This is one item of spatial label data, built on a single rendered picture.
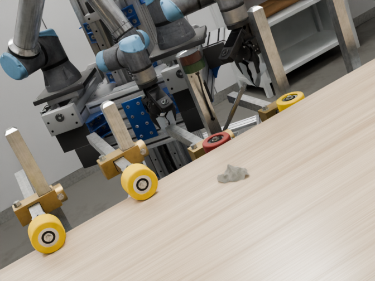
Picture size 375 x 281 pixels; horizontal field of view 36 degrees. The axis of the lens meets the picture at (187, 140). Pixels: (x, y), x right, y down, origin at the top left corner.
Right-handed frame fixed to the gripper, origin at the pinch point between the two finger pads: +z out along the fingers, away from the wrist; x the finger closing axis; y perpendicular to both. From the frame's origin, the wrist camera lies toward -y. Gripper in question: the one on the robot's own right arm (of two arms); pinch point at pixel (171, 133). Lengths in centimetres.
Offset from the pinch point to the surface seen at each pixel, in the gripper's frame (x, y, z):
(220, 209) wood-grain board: 16, -75, -8
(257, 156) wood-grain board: -1, -63, -8
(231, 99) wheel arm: -23.5, -3.3, -1.8
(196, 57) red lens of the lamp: -4.5, -39.0, -30.1
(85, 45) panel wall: -27, 231, -4
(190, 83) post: -2.2, -32.6, -22.6
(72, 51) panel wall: -17, 231, -4
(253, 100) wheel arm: -24.9, -17.7, -3.2
